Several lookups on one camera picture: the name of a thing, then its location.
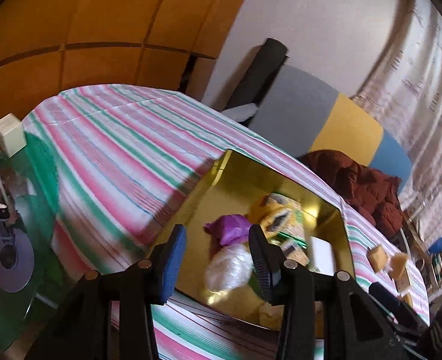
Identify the green glass side table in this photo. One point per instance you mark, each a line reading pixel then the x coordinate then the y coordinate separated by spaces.
pixel 31 178

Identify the patterned white curtain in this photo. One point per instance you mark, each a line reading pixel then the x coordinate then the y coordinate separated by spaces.
pixel 404 94

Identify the tan sponge block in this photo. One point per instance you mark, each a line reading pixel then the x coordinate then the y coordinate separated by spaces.
pixel 397 265
pixel 378 258

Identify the blue round fan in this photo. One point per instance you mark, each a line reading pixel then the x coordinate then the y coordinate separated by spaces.
pixel 436 247

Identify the clear plastic bag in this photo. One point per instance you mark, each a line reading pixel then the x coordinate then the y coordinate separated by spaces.
pixel 229 269

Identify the white soap block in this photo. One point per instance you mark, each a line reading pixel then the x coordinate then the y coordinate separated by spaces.
pixel 321 256

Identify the striped pink green bedsheet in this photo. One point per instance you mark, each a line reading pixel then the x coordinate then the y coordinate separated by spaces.
pixel 120 160

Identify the dark red quilted jacket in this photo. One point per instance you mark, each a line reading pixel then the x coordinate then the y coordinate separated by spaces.
pixel 369 191

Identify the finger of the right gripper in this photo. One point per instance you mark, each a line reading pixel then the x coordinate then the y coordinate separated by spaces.
pixel 401 310

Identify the green-edged rice cracker packet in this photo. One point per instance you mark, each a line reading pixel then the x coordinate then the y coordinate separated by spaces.
pixel 293 250

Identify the gold metal tin box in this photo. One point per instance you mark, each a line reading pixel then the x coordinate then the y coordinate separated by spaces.
pixel 238 187

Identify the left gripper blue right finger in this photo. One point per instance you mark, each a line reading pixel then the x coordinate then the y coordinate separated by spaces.
pixel 267 261

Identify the wooden wardrobe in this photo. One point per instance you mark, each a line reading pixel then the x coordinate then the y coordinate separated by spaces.
pixel 47 46

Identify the purple plastic bag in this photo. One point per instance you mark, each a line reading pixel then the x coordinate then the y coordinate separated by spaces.
pixel 229 229

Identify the black rolled mat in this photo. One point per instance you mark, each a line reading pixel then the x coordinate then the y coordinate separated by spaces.
pixel 259 75

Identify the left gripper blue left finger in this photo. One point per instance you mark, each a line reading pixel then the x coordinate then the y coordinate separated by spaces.
pixel 168 265

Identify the grey yellow blue headboard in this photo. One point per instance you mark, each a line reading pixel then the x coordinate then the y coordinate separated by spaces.
pixel 301 113

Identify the small white box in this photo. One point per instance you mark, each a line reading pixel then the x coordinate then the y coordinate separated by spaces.
pixel 12 137

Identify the grey round phone stand base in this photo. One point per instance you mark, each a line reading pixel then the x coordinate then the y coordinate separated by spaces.
pixel 17 262

